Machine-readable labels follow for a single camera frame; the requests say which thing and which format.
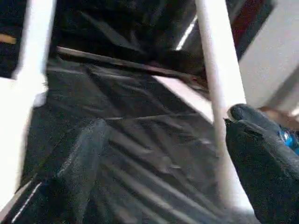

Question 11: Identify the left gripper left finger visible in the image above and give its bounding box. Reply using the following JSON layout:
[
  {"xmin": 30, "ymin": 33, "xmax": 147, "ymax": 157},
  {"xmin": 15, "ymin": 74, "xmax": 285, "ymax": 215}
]
[{"xmin": 11, "ymin": 118, "xmax": 111, "ymax": 224}]

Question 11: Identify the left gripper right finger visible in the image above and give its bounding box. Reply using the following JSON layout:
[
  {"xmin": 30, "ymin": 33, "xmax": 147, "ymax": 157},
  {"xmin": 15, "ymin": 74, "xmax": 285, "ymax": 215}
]
[{"xmin": 225, "ymin": 104, "xmax": 299, "ymax": 224}]

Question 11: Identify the white flat sheet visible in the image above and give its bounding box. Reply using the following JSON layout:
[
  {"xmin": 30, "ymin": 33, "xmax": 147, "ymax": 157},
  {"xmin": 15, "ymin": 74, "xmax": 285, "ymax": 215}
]
[{"xmin": 152, "ymin": 75, "xmax": 217, "ymax": 124}]

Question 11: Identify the long black rod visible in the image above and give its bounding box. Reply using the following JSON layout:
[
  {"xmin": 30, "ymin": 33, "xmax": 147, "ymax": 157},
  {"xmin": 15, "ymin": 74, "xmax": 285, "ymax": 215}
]
[{"xmin": 57, "ymin": 46, "xmax": 210, "ymax": 92}]

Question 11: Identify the small tan label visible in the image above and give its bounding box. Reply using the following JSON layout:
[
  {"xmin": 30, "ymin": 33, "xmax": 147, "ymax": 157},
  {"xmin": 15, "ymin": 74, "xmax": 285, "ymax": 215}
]
[{"xmin": 0, "ymin": 34, "xmax": 18, "ymax": 45}]

